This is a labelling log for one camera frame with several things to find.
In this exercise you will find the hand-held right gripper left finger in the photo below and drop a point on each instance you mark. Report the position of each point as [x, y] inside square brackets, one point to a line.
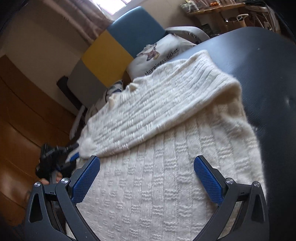
[85, 178]

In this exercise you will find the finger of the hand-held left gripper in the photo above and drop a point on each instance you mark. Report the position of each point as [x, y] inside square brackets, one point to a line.
[73, 158]
[71, 146]

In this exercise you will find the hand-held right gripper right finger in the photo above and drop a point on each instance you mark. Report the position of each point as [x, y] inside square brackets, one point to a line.
[208, 183]

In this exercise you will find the cream knit sweater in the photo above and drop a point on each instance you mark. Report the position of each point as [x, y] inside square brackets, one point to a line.
[173, 150]

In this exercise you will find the person's left hand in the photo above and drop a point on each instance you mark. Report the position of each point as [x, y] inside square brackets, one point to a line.
[56, 178]

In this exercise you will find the triangle pattern pillow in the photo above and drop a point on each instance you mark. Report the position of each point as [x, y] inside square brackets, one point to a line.
[115, 87]

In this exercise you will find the beige floral curtain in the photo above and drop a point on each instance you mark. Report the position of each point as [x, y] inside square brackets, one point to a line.
[87, 18]

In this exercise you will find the grey yellow blue sofa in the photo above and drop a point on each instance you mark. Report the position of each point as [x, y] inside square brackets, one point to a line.
[136, 30]

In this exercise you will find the deer print pillow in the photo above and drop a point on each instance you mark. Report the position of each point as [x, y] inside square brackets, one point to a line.
[168, 45]

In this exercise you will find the green package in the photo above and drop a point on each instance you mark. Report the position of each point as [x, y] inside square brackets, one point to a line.
[206, 29]

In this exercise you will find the tan tote bag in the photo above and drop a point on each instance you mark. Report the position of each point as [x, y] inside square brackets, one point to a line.
[238, 23]

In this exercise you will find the wooden desk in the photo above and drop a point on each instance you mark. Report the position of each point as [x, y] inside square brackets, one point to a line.
[215, 10]

